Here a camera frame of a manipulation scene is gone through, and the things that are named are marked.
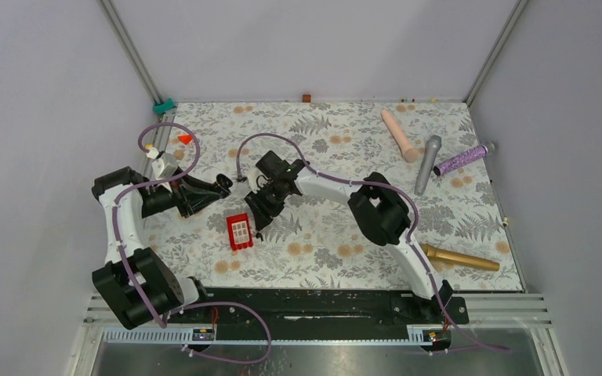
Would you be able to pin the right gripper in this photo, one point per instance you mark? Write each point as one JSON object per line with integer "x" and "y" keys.
{"x": 262, "y": 215}

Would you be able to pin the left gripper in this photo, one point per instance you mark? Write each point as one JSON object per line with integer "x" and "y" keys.
{"x": 188, "y": 194}

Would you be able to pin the black earbuds charging case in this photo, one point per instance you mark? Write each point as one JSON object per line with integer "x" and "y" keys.
{"x": 223, "y": 185}

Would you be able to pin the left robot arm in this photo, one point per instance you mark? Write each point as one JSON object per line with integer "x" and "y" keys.
{"x": 134, "y": 282}

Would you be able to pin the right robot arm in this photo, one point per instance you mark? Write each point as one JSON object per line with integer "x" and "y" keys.
{"x": 384, "y": 214}

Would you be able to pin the floral table mat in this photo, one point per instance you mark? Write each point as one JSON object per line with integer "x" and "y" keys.
{"x": 315, "y": 243}

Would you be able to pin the red wedge block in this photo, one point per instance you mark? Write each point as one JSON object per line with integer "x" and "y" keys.
{"x": 185, "y": 139}

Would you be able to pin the red tray with tiles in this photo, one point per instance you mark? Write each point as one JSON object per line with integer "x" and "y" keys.
{"x": 239, "y": 231}

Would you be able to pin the teal block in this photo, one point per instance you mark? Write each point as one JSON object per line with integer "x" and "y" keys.
{"x": 161, "y": 108}

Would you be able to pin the pink microphone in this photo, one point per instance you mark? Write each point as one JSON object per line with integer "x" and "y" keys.
{"x": 409, "y": 152}

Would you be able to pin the silver microphone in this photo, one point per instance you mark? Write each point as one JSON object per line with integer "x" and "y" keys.
{"x": 433, "y": 145}

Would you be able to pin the gold microphone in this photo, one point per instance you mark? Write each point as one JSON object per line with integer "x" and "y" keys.
{"x": 452, "y": 257}

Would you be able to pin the purple glitter microphone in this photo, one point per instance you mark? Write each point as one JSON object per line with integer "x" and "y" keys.
{"x": 463, "y": 159}

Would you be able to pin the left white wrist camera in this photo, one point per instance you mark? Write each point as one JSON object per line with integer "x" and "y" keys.
{"x": 164, "y": 165}

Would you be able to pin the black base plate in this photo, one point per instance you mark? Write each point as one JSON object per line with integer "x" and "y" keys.
{"x": 381, "y": 308}

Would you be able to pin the aluminium frame rail left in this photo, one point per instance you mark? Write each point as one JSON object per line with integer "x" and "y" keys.
{"x": 121, "y": 33}

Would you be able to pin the aluminium frame rail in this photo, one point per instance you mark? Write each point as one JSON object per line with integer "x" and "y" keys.
{"x": 121, "y": 33}
{"x": 495, "y": 51}

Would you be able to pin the aluminium frame rail right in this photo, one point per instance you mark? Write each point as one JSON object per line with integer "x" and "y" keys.
{"x": 495, "y": 51}

